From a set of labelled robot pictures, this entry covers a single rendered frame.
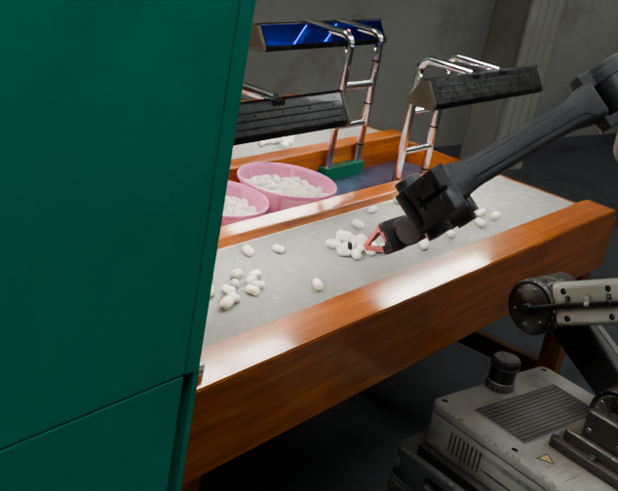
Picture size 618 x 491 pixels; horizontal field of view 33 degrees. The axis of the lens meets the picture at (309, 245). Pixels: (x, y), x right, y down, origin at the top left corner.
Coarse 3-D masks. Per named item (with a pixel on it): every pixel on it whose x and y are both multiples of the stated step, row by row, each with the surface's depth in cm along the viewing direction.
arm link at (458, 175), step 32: (608, 64) 169; (576, 96) 168; (544, 128) 166; (576, 128) 169; (608, 128) 169; (480, 160) 163; (512, 160) 164; (416, 192) 164; (448, 192) 160; (416, 224) 168
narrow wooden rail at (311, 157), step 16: (320, 144) 309; (336, 144) 312; (352, 144) 316; (368, 144) 323; (384, 144) 330; (240, 160) 281; (256, 160) 283; (272, 160) 286; (288, 160) 292; (304, 160) 298; (320, 160) 305; (336, 160) 312; (368, 160) 326; (384, 160) 334
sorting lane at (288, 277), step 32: (480, 192) 301; (512, 192) 306; (544, 192) 312; (320, 224) 252; (512, 224) 278; (224, 256) 223; (256, 256) 227; (288, 256) 230; (320, 256) 233; (352, 256) 236; (384, 256) 240; (416, 256) 244; (288, 288) 214; (352, 288) 219; (224, 320) 195; (256, 320) 198
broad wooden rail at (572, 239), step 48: (528, 240) 261; (576, 240) 282; (384, 288) 216; (432, 288) 221; (480, 288) 241; (240, 336) 185; (288, 336) 188; (336, 336) 194; (384, 336) 210; (432, 336) 229; (240, 384) 174; (288, 384) 187; (336, 384) 202; (192, 432) 168; (240, 432) 180
